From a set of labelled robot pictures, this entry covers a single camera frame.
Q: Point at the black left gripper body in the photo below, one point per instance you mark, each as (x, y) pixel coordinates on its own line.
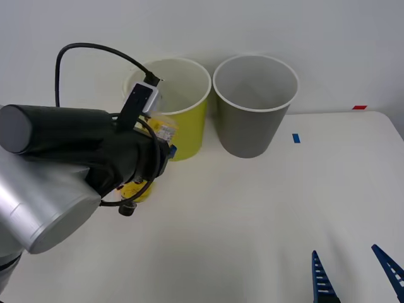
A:
(132, 158)

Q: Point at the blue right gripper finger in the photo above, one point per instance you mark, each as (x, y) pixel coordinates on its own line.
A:
(391, 268)
(322, 284)

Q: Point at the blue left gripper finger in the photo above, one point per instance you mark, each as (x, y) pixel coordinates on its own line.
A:
(172, 151)

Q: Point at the yellow drink can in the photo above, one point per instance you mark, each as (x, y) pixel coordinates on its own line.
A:
(134, 191)

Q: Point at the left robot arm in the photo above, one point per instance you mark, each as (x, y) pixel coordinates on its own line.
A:
(38, 205)

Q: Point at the yellow-green plastic bin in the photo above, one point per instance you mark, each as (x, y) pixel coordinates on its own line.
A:
(189, 132)

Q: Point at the grey plastic bin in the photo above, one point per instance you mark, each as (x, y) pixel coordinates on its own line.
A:
(249, 132)

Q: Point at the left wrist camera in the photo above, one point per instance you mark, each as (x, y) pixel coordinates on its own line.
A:
(139, 98)

